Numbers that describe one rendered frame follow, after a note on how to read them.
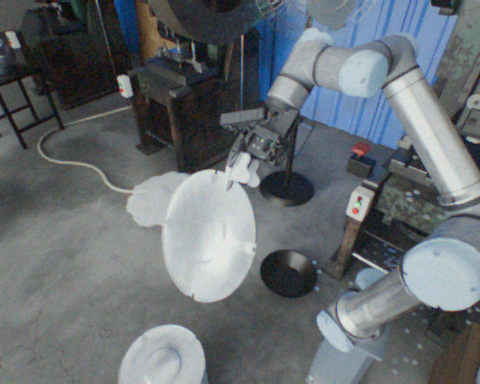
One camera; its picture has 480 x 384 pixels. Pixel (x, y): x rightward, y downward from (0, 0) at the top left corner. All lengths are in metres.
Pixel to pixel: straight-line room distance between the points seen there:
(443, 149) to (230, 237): 0.44
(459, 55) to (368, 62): 0.76
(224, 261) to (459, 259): 0.41
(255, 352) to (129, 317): 0.63
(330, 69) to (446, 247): 0.36
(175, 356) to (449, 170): 1.02
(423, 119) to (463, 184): 0.14
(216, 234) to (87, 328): 1.21
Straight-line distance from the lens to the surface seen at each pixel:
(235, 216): 0.67
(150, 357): 1.31
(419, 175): 1.51
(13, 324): 1.99
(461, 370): 1.42
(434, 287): 0.67
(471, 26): 1.33
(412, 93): 0.72
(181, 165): 2.38
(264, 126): 0.68
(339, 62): 0.64
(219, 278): 0.70
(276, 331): 1.67
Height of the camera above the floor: 1.49
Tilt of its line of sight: 41 degrees down
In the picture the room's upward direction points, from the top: straight up
